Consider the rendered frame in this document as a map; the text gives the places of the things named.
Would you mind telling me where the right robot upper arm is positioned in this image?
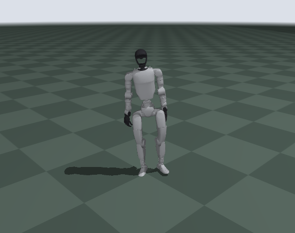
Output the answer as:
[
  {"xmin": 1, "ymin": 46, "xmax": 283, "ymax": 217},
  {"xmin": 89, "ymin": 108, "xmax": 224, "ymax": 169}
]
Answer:
[{"xmin": 125, "ymin": 71, "xmax": 133, "ymax": 99}]

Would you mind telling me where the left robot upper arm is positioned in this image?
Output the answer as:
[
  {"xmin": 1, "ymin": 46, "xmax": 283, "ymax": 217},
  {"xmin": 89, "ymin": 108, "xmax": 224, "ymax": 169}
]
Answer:
[{"xmin": 153, "ymin": 68, "xmax": 165, "ymax": 95}]

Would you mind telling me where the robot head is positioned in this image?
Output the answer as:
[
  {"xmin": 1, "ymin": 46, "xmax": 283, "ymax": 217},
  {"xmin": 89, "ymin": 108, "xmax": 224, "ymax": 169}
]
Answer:
[{"xmin": 135, "ymin": 49, "xmax": 147, "ymax": 71}]

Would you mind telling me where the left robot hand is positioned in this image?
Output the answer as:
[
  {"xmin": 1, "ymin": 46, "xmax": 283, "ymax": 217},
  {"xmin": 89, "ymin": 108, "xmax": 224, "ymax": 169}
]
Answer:
[{"xmin": 163, "ymin": 107, "xmax": 167, "ymax": 120}]

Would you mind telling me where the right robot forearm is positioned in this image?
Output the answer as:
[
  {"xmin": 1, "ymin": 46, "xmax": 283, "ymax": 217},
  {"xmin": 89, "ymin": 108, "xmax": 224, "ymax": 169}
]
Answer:
[{"xmin": 124, "ymin": 98, "xmax": 132, "ymax": 115}]

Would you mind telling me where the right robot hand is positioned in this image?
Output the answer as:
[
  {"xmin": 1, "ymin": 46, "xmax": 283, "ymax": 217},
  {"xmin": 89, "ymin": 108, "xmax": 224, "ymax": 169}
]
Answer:
[{"xmin": 124, "ymin": 112, "xmax": 132, "ymax": 127}]

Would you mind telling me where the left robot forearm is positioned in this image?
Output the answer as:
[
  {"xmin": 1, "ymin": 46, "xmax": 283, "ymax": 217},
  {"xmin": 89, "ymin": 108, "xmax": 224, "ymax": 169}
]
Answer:
[{"xmin": 159, "ymin": 89, "xmax": 167, "ymax": 110}]

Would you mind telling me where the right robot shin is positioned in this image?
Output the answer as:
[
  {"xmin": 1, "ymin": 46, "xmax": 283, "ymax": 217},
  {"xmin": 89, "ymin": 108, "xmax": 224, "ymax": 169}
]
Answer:
[{"xmin": 137, "ymin": 144, "xmax": 146, "ymax": 168}]

